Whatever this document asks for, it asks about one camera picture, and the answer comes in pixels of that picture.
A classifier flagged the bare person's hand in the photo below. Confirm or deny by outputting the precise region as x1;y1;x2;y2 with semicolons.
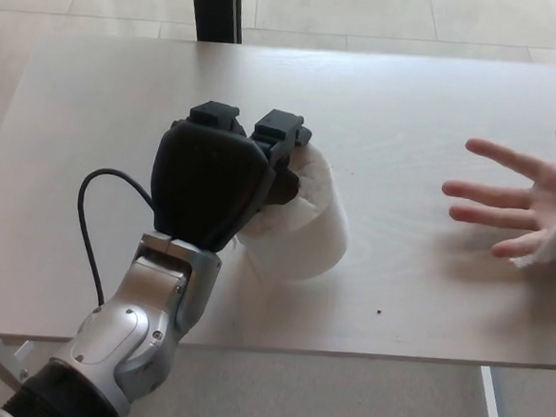
436;104;556;264

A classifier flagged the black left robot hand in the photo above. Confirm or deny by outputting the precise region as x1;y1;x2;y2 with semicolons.
145;96;315;260

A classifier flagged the white toilet paper roll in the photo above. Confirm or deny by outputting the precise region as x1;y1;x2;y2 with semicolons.
228;136;358;287

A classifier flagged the white straight table leg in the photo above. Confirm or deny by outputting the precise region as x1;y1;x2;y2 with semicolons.
476;365;512;417

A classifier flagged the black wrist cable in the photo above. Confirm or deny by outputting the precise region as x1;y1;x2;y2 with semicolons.
69;166;160;311

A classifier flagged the black vertical post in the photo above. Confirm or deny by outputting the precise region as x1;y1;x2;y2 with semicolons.
187;0;247;45

